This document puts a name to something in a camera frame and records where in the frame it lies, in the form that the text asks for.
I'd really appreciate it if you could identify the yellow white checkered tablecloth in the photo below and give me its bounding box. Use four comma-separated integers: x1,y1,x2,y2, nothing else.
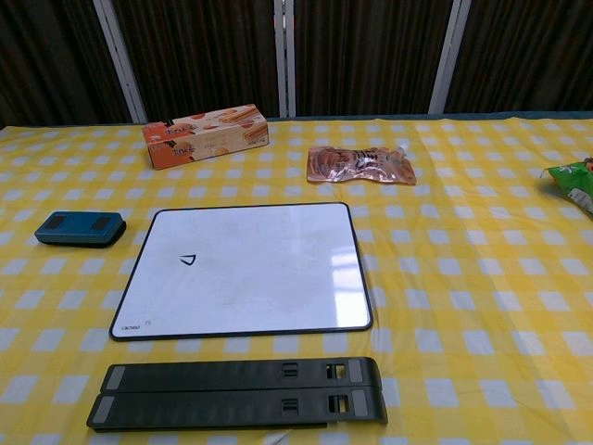
0,110,593,445

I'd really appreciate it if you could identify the blue whiteboard eraser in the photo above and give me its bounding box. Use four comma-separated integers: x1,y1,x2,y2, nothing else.
34,210,127,248

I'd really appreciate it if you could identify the dark ribbed partition panel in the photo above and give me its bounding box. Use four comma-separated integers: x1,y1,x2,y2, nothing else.
447,0,593,115
0,0,135,127
294,0,450,117
113,0,282,122

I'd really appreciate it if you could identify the white partition frame post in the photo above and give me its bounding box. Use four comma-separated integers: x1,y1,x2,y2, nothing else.
92,0,148,124
272,0,297,118
429,0,478,115

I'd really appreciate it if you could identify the white board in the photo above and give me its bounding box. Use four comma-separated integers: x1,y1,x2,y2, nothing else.
109,202,374,343

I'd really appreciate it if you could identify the orange biscuit box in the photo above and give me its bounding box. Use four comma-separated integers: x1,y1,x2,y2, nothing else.
142,103,271,172

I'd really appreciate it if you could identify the green snack bag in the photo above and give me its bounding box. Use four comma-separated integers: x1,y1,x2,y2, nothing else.
542,157,593,214

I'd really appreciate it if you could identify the brown spouted food pouch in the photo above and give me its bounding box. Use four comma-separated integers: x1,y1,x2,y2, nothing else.
307,143,417,186

